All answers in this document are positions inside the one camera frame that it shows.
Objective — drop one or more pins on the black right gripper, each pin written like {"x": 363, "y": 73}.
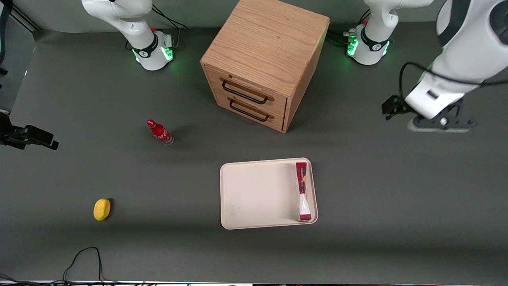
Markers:
{"x": 18, "y": 135}

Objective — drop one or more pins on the oak wooden drawer cabinet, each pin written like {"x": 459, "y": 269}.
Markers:
{"x": 266, "y": 43}

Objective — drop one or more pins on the tall wooden drawer front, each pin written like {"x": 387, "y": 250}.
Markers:
{"x": 279, "y": 104}

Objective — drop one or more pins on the yellow lemon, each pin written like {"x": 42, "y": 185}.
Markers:
{"x": 101, "y": 209}

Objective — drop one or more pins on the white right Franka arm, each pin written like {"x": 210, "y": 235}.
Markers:
{"x": 147, "y": 47}

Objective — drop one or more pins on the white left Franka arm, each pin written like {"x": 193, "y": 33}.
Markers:
{"x": 373, "y": 43}

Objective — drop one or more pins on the red cookie box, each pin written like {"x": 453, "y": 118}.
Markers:
{"x": 303, "y": 186}

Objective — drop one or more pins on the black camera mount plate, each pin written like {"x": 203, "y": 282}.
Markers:
{"x": 456, "y": 122}

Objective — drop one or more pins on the red cola bottle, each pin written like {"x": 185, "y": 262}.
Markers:
{"x": 159, "y": 132}

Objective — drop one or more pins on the beige plastic tray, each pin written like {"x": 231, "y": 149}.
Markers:
{"x": 262, "y": 194}

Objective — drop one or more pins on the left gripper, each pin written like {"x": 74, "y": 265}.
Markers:
{"x": 391, "y": 106}

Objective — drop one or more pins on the black metal frame rods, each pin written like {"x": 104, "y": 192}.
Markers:
{"x": 25, "y": 20}

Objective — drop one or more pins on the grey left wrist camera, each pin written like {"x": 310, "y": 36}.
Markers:
{"x": 428, "y": 130}

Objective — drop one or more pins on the short wooden drawer front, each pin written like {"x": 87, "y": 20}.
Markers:
{"x": 220, "y": 98}

